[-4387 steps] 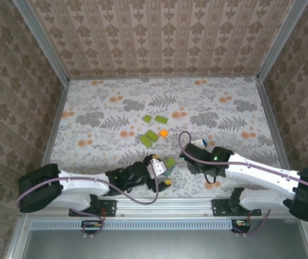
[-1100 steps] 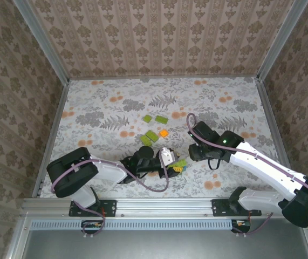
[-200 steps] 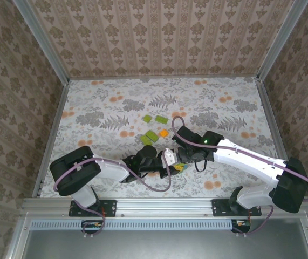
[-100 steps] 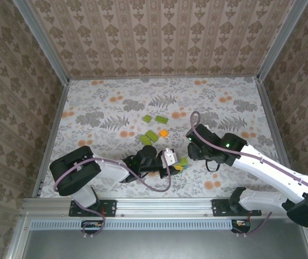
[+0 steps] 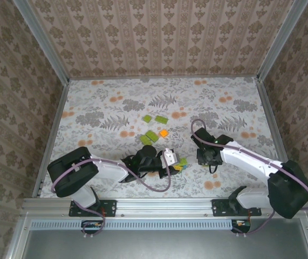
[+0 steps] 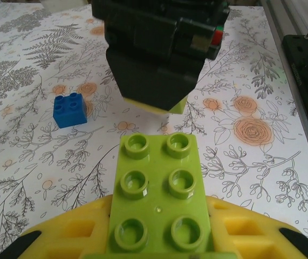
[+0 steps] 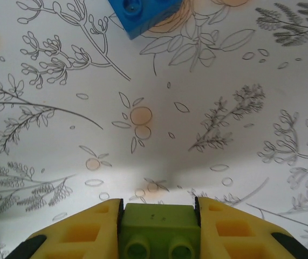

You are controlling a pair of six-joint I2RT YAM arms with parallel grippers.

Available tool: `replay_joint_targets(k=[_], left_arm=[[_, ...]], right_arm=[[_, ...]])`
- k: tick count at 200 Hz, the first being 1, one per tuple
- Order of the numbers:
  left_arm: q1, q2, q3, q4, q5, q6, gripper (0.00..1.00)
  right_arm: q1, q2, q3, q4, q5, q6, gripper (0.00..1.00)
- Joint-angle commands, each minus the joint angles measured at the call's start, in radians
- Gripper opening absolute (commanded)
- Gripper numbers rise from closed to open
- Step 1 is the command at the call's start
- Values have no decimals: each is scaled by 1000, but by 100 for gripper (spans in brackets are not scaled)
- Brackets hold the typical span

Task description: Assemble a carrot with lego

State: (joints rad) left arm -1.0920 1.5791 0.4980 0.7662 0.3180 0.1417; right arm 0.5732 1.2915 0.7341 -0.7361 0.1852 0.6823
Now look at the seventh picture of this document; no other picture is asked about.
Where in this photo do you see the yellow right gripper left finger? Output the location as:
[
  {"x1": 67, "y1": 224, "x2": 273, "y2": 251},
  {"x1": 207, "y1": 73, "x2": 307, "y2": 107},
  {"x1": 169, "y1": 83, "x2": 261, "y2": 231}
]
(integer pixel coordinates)
[{"x1": 6, "y1": 198, "x2": 124, "y2": 259}]

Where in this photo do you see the small blue lego brick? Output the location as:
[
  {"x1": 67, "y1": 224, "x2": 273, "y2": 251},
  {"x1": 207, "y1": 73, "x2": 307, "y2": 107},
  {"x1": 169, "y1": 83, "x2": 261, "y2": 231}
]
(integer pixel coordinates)
[{"x1": 107, "y1": 0, "x2": 184, "y2": 40}]

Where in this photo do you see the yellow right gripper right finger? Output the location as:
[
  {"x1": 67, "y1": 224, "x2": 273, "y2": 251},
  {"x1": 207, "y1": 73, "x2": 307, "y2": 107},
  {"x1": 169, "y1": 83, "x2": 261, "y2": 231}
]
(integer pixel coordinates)
[{"x1": 194, "y1": 196, "x2": 302, "y2": 259}]

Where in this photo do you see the small lime green lego brick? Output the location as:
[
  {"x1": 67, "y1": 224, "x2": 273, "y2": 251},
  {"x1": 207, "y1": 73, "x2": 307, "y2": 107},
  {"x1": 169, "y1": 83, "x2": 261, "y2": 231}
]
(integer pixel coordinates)
[{"x1": 118, "y1": 203, "x2": 202, "y2": 259}]

